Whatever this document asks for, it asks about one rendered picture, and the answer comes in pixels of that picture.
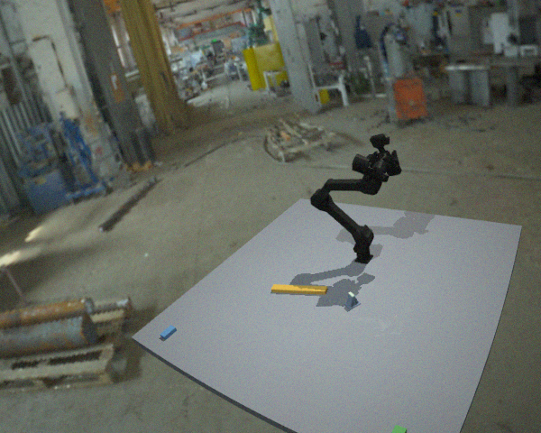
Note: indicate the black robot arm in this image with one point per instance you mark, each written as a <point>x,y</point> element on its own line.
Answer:
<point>374,175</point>

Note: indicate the green cube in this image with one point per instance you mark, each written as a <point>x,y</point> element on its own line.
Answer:
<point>399,429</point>

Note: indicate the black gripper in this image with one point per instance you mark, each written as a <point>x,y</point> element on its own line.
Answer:
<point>392,160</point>

